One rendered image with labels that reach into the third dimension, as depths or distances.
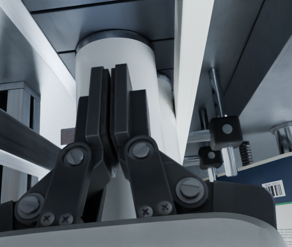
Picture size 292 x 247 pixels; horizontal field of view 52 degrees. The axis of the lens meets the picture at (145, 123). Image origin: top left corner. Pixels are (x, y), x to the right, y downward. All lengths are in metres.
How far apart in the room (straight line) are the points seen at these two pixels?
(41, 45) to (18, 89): 0.15
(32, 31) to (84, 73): 0.04
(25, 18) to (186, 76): 0.09
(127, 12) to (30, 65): 0.17
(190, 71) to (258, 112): 0.21
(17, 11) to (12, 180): 0.19
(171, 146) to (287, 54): 0.11
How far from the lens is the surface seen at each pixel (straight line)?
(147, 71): 0.18
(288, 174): 0.42
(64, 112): 0.43
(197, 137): 0.31
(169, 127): 0.21
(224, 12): 0.27
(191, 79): 0.17
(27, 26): 0.19
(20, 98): 0.34
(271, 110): 0.36
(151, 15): 0.17
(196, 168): 0.62
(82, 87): 0.17
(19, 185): 0.32
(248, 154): 0.48
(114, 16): 0.17
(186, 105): 0.20
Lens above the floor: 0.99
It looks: 19 degrees down
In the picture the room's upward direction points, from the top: 175 degrees clockwise
